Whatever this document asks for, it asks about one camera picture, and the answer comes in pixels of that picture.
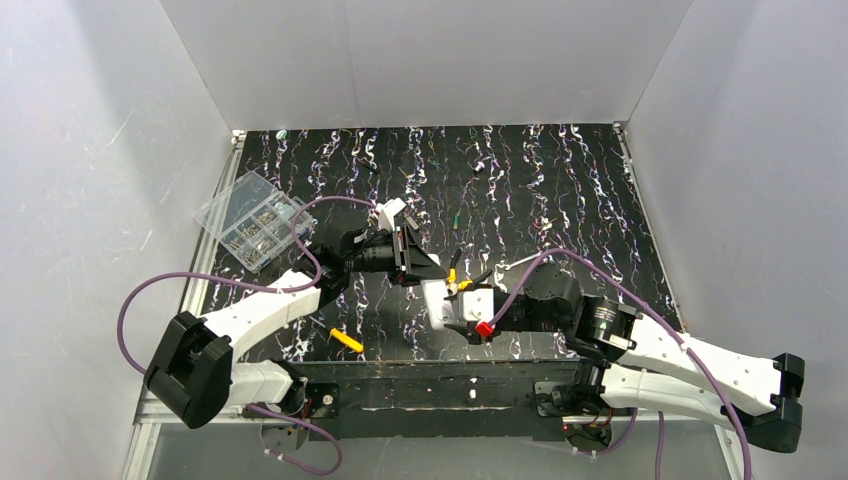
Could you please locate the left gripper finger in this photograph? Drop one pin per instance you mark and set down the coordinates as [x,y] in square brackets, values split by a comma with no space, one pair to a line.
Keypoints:
[426,268]
[409,247]

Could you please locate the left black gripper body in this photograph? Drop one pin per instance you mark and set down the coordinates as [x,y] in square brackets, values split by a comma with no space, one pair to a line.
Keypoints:
[404,255]

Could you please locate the white remote control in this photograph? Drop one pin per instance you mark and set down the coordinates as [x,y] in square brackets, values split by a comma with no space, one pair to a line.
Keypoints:
[439,310]

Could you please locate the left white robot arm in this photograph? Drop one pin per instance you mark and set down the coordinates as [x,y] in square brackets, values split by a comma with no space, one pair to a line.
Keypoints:
[197,370]

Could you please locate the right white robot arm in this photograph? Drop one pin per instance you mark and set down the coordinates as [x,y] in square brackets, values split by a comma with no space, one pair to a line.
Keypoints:
[629,361]

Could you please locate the clear plastic screw box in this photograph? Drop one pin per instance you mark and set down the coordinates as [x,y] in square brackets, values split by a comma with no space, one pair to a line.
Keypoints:
[254,221]

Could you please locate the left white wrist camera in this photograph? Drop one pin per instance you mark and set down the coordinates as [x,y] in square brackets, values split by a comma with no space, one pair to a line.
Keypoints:
[387,213]

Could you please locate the yellow handled screwdriver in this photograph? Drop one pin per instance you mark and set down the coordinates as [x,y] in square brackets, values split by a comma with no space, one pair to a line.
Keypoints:
[340,336]

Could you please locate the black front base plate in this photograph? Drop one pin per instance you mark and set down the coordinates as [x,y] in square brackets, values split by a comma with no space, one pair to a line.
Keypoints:
[454,399]

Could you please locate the aluminium frame rail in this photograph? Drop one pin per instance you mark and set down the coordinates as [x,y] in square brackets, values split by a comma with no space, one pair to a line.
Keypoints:
[151,414]

